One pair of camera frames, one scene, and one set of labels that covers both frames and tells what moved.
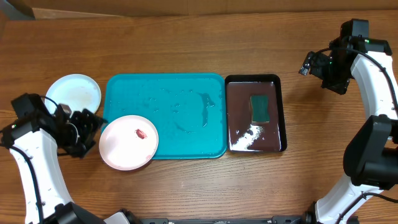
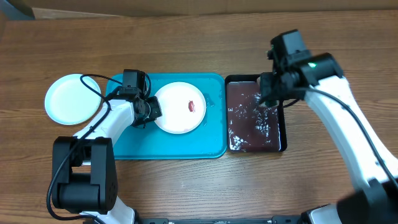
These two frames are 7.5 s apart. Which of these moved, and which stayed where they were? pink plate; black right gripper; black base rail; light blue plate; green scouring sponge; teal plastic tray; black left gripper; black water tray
Moved: pink plate; green scouring sponge; black left gripper; black right gripper
Stayed: black water tray; light blue plate; teal plastic tray; black base rail
